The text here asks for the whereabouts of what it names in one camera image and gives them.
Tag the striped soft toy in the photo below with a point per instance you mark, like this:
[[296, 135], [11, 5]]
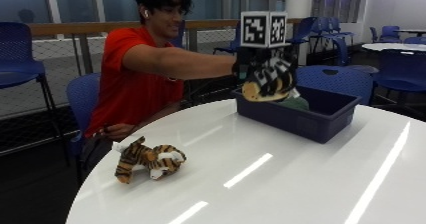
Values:
[[271, 84]]

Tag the tiger soft toy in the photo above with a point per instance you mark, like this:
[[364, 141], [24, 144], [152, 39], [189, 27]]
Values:
[[148, 159]]

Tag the white marker cube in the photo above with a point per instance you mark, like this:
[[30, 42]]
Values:
[[263, 29]]

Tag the blue chair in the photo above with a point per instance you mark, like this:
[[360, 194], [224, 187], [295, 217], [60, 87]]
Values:
[[82, 100], [388, 34], [20, 64], [333, 30], [335, 80], [401, 72], [307, 30]]

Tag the green soft toy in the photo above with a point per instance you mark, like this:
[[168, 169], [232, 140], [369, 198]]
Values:
[[295, 103]]

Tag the the person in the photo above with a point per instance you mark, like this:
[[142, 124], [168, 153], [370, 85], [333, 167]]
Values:
[[138, 67]]

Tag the dark blue plastic bin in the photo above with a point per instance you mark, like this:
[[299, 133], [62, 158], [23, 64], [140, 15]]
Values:
[[307, 115]]

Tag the white earbud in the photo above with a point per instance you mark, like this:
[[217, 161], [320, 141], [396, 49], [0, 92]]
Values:
[[146, 13]]

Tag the wooden railing with mesh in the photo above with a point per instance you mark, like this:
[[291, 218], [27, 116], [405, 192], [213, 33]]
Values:
[[67, 27]]

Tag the white round table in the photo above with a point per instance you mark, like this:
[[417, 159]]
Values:
[[393, 46]]

